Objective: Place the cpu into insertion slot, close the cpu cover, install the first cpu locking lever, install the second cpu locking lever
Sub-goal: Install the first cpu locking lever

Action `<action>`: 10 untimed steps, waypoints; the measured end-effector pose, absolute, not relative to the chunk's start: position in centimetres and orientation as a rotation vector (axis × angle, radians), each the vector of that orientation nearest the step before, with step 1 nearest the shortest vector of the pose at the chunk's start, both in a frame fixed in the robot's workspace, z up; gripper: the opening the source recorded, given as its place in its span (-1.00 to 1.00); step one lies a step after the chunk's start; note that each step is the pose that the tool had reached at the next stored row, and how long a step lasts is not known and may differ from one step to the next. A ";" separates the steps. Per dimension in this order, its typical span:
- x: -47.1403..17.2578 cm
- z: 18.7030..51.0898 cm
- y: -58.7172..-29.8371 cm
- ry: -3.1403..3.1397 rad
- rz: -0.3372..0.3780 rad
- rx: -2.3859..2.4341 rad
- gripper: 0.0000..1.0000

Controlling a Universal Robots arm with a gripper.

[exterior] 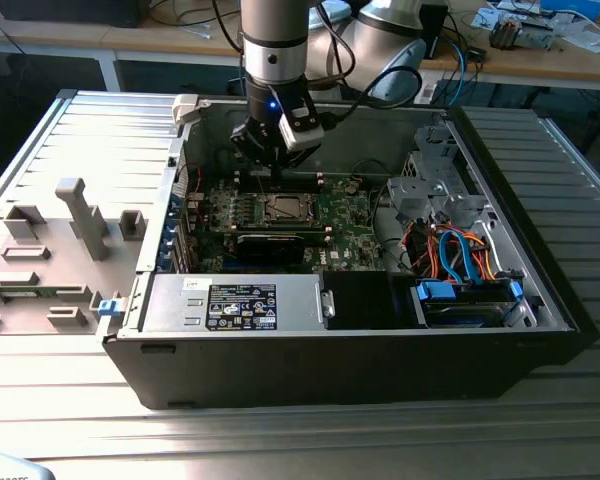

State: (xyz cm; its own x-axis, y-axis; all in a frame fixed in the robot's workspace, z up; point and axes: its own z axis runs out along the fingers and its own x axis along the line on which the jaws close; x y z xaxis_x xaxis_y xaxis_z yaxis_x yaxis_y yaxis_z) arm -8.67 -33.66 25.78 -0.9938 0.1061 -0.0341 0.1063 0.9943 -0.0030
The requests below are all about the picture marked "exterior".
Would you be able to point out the metal socket locking lever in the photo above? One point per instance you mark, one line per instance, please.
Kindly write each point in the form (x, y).
(263, 186)

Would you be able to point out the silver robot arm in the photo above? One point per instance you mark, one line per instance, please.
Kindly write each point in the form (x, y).
(275, 30)

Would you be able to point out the CPU socket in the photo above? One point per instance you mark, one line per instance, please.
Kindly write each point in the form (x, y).
(318, 212)

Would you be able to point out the metal CPU cooler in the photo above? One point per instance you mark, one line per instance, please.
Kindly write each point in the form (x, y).
(505, 32)

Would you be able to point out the beige plastic case latch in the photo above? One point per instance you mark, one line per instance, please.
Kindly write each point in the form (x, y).
(185, 107)

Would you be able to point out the silver coin cell battery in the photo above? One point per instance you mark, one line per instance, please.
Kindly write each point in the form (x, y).
(350, 188)

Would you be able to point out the wooden desk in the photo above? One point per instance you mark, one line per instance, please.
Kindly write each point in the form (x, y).
(130, 42)
(530, 70)

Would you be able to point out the black graphics card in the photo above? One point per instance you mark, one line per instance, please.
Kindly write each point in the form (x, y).
(270, 247)

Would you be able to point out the green motherboard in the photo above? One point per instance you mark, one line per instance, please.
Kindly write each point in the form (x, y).
(360, 235)

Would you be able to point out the silver metal drive cage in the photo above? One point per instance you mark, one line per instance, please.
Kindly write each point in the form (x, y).
(420, 195)

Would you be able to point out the black monitor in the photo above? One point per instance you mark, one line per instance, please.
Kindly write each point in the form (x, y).
(70, 12)

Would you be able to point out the silver power supply unit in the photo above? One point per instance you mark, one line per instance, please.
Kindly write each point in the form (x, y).
(180, 300)

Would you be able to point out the black plastic shroud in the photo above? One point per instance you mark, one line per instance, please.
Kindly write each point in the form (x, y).
(360, 300)

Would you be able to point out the grey parts rack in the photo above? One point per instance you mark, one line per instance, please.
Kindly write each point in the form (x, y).
(55, 235)

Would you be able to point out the blue plastic case latch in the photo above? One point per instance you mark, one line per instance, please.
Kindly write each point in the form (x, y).
(110, 307)

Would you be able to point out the black and grey PC case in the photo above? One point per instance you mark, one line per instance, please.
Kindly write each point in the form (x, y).
(330, 370)

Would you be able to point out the hard disk in blue carrier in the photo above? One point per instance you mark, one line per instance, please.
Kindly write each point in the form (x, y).
(462, 315)

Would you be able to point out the green RAM stick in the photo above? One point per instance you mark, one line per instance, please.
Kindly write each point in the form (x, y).
(25, 294)

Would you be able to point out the blue box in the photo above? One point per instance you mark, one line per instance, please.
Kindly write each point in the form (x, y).
(572, 7)

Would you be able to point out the pale rounded device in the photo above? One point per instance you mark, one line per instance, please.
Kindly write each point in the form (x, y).
(10, 470)

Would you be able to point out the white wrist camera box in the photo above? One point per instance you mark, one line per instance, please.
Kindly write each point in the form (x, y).
(302, 135)

